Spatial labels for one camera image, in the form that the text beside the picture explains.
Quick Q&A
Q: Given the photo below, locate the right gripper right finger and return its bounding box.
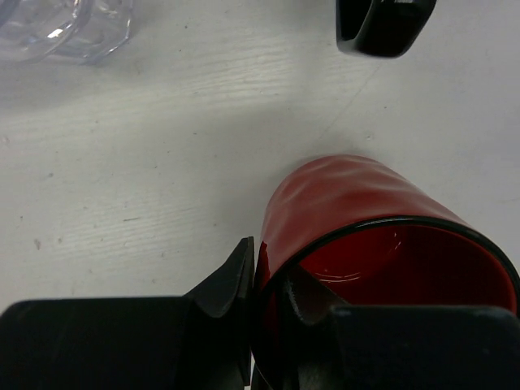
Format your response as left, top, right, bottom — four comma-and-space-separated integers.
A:
277, 266, 519, 389

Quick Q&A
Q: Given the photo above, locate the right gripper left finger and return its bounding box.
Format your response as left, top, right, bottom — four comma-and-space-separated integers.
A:
1, 238, 254, 389

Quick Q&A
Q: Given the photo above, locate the red cup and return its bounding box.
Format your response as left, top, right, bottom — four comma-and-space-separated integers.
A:
252, 155, 519, 389

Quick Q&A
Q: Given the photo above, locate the black mug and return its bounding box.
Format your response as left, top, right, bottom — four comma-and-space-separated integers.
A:
336, 0, 436, 59

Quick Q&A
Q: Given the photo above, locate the clear faceted glass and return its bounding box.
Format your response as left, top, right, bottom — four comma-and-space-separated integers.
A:
1, 0, 134, 64

